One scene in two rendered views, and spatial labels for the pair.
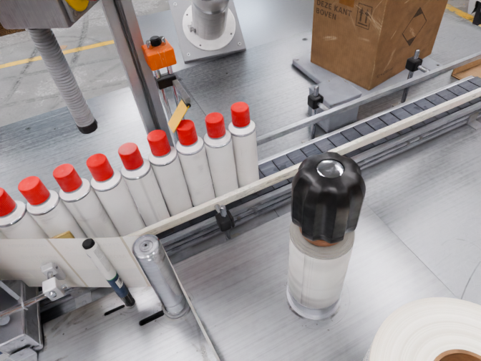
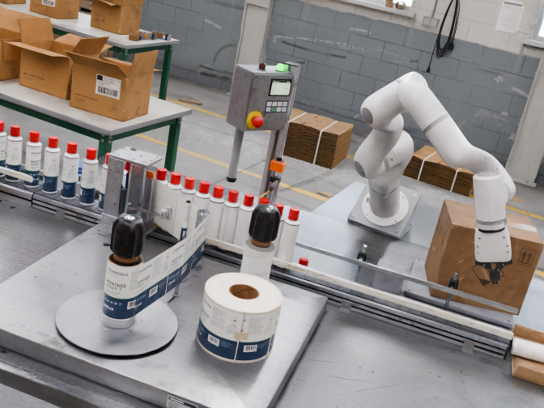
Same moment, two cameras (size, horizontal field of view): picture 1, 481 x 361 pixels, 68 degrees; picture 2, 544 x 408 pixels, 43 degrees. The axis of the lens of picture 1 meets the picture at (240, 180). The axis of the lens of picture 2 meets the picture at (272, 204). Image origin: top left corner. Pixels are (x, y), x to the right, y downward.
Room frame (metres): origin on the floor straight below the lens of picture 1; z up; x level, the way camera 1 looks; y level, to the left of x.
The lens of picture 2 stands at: (-1.21, -1.11, 1.88)
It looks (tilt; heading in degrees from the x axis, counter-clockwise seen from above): 21 degrees down; 34
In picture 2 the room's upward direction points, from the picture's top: 11 degrees clockwise
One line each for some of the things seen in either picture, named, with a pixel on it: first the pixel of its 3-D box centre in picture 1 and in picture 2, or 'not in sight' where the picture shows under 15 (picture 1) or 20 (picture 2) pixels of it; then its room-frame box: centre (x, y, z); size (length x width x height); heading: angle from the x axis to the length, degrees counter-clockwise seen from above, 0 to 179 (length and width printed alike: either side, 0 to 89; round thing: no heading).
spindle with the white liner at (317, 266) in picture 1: (320, 244); (258, 255); (0.27, -0.10, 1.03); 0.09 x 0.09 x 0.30
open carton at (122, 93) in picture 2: not in sight; (114, 77); (1.35, 1.83, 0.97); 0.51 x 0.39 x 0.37; 18
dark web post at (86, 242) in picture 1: (111, 276); not in sight; (0.29, 0.22, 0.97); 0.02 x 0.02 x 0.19
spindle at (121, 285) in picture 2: not in sight; (124, 269); (-0.12, 0.02, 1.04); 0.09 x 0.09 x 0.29
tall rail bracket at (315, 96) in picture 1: (319, 119); (359, 269); (0.68, -0.21, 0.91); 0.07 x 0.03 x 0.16; 21
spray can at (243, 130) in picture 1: (244, 149); (288, 237); (0.53, -0.02, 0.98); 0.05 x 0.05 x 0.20
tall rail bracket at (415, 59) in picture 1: (416, 82); (449, 298); (0.79, -0.49, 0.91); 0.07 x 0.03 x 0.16; 21
